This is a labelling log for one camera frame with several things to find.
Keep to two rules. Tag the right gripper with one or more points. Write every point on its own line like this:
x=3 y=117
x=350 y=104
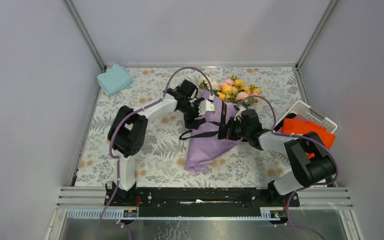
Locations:
x=230 y=125

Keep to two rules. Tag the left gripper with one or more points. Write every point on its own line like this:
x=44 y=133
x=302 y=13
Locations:
x=195 y=102

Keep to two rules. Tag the black ribbon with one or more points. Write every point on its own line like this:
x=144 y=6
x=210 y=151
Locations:
x=221 y=124

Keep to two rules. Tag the white fake flower stem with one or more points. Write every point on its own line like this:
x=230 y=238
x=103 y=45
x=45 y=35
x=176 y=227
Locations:
x=207 y=83

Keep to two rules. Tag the pink fake flower stem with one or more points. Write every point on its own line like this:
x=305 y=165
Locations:
x=241 y=96

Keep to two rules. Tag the yellow fake flower stem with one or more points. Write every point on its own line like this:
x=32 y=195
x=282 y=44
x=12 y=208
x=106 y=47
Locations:
x=231 y=89

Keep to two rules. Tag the pink purple wrapping paper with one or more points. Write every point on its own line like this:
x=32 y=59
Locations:
x=203 y=151

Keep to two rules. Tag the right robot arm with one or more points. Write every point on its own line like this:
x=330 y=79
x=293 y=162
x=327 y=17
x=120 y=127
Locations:
x=309 y=158

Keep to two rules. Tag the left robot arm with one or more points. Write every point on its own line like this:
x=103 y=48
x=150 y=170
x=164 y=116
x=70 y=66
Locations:
x=128 y=130

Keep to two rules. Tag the orange cloth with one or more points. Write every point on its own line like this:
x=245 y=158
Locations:
x=299 y=127

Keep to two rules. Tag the floral tablecloth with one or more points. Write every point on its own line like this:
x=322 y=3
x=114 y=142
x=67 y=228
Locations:
x=162 y=158

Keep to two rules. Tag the pink cloth in basket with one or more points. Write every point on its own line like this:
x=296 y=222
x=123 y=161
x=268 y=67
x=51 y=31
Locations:
x=300 y=118

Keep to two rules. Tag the light blue folded towel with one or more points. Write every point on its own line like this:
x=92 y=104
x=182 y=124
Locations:
x=114 y=80

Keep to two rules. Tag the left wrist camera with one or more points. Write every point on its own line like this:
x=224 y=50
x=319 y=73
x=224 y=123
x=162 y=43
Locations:
x=206 y=106

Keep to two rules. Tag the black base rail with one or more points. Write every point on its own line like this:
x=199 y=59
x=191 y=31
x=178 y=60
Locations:
x=207 y=202

